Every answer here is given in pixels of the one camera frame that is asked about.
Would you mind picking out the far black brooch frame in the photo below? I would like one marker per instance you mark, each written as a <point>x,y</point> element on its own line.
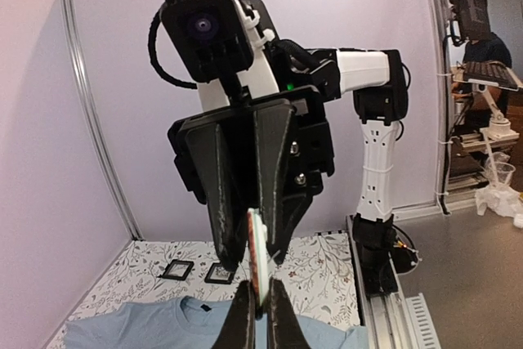
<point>177,270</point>

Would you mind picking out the light blue t-shirt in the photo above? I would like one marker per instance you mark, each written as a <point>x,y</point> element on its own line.
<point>185,323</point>

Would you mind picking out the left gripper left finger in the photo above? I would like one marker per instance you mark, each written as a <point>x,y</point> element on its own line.
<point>238,330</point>

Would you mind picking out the right aluminium frame post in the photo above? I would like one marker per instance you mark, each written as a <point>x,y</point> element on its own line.
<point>443,75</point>

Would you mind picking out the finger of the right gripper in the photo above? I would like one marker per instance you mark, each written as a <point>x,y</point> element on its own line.
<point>227,213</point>
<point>282,204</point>

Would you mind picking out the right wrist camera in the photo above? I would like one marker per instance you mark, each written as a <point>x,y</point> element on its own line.
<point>225,47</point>

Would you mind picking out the front aluminium rail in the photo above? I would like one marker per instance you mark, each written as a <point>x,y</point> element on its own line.
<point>392,320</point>

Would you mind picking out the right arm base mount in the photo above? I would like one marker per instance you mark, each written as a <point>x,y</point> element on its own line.
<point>384,251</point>

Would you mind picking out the black brooch frame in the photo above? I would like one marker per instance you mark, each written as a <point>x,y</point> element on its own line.
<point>177,270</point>
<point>217,274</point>

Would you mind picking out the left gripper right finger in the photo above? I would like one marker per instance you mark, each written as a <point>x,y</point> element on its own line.
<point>283,329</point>

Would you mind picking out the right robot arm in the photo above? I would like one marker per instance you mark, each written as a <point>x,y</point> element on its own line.
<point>376,80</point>

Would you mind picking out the near black brooch frame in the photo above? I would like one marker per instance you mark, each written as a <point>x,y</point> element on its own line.
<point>217,274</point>

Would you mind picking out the round white brooch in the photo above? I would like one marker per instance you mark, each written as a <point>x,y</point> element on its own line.
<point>259,261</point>

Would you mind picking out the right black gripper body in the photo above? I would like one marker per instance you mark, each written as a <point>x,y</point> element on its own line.
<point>296,163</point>

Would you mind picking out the person in dark shirt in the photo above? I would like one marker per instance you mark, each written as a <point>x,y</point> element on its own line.
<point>486,51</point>

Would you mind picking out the black monitor on stand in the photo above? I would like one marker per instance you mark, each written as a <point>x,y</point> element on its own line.
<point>469,21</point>

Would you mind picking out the floral patterned table mat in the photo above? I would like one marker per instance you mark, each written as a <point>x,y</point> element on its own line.
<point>317,275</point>

